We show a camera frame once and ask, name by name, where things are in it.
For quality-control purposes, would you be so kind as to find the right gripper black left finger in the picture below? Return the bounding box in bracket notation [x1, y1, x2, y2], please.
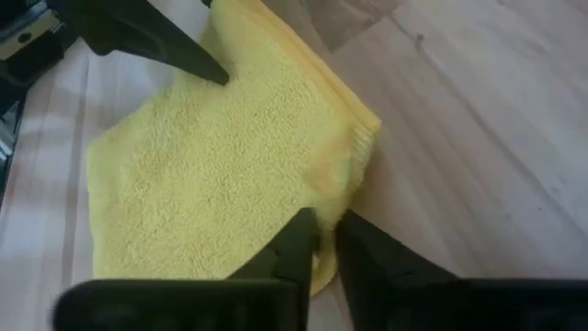
[50, 206, 322, 331]

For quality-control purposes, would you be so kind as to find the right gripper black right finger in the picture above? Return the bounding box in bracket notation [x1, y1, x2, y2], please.
[334, 209, 588, 331]

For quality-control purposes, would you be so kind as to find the yellow microfiber towel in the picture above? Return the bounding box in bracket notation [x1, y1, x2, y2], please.
[85, 0, 383, 296]

